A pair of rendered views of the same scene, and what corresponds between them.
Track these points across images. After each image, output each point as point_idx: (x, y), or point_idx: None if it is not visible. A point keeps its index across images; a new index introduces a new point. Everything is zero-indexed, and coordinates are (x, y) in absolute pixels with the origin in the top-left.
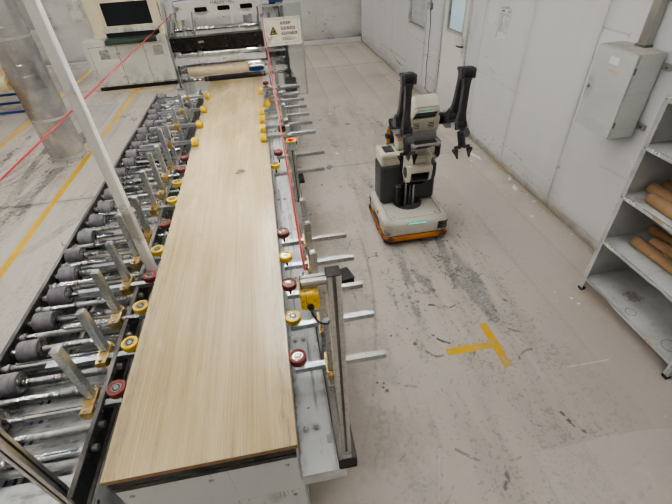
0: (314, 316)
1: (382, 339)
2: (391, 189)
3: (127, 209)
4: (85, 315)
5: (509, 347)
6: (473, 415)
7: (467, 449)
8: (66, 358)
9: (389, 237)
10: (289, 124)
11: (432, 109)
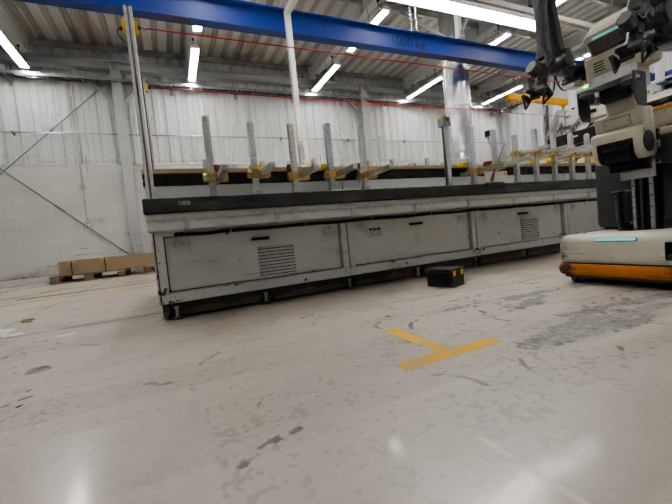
0: (117, 30)
1: (379, 306)
2: (614, 201)
3: (298, 141)
4: (233, 166)
5: (458, 364)
6: (275, 354)
7: (218, 357)
8: (204, 166)
9: (565, 262)
10: (541, 152)
11: (610, 25)
